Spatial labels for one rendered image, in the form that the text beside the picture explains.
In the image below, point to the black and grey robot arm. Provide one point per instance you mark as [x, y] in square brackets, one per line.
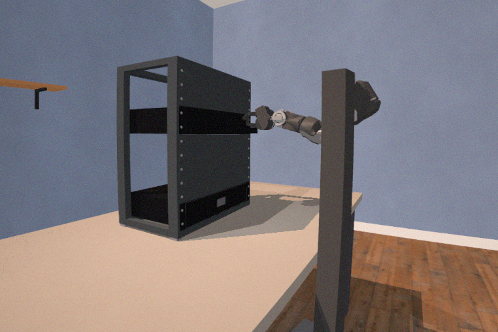
[311, 128]

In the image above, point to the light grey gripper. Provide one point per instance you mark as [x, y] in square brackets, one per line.
[264, 119]

